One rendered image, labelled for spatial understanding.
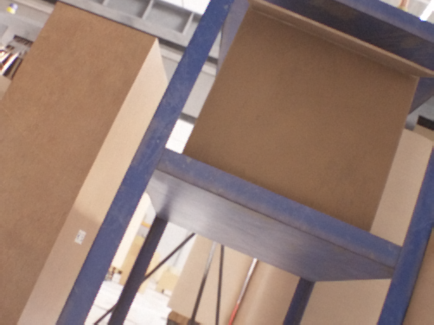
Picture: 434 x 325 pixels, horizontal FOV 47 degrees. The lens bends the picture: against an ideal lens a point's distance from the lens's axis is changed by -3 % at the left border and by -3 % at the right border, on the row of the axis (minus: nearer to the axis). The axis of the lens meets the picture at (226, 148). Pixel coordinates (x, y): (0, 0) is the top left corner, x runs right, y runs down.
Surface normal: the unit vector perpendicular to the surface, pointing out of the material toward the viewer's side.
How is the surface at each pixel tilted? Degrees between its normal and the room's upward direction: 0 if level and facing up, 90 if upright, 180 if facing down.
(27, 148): 90
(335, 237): 90
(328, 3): 180
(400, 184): 90
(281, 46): 90
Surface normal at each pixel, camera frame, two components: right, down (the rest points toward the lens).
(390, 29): -0.38, 0.88
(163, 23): 0.02, -0.28
